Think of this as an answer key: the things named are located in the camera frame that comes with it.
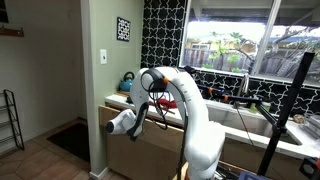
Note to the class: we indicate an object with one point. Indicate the light wooden drawer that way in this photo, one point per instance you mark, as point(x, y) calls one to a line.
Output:
point(106, 115)

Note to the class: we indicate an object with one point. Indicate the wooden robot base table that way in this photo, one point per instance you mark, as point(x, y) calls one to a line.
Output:
point(182, 173)

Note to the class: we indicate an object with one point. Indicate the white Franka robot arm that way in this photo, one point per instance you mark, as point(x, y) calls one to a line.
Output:
point(193, 116)

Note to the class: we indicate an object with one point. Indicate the wooden stick utensil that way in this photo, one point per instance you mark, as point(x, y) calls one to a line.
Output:
point(170, 111)

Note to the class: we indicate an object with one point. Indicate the teal blue kettle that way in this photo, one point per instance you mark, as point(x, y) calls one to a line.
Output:
point(126, 85)

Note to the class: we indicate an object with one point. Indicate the wooden board under kettle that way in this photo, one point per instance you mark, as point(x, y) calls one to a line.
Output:
point(122, 93)

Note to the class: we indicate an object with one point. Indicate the black bar with orange clamps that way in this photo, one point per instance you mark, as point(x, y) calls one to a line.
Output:
point(233, 97)

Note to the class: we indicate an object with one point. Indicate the metal kitchen faucet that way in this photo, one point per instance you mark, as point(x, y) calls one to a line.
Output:
point(244, 85)

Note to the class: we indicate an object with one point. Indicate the large kitchen window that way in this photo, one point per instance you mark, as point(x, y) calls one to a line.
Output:
point(233, 36)

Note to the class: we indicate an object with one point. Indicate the kitchen sink basin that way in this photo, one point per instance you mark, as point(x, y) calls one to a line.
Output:
point(253, 123)

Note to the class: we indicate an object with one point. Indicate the dark floor mat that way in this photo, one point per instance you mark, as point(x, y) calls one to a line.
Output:
point(71, 140)

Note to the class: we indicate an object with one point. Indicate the black metal shoe rack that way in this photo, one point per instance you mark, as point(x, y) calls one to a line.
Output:
point(13, 120)

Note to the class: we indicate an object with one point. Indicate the grey dish rack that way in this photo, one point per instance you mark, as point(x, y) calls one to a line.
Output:
point(313, 125)

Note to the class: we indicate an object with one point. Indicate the black orange device box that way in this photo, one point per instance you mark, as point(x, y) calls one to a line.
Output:
point(311, 168)

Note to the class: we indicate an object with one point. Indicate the white light switch plate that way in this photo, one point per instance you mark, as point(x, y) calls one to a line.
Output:
point(103, 56)

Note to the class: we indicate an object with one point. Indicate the black white patterned wall tile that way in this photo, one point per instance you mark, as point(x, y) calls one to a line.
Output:
point(123, 29)

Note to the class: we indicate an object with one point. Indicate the black camera stand pole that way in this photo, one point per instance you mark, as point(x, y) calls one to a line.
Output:
point(286, 106)

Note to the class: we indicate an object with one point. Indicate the wooden wall coat rail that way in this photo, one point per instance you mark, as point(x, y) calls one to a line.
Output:
point(11, 32)

